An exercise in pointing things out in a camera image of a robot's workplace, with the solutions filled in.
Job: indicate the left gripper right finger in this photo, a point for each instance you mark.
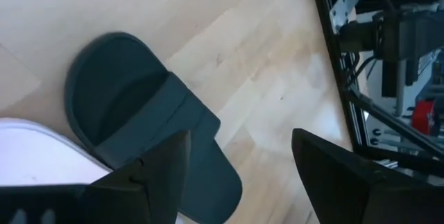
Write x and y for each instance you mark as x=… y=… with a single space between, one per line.
x=333 y=182

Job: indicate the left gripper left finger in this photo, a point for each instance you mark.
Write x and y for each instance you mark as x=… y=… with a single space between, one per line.
x=163 y=182

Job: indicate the black slide sandal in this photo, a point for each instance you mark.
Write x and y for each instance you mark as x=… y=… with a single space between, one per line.
x=114 y=88

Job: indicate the pink slide sandal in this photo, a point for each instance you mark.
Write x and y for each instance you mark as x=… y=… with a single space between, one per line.
x=34 y=154

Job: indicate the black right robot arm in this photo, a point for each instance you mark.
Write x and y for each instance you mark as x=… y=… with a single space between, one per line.
x=409 y=33

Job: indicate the small red object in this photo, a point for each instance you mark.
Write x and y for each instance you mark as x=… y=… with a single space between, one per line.
x=424 y=116

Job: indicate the black aluminium table frame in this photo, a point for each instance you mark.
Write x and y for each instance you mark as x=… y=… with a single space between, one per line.
x=352 y=120

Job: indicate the silver mounting bracket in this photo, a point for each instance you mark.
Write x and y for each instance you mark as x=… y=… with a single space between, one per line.
x=347 y=2

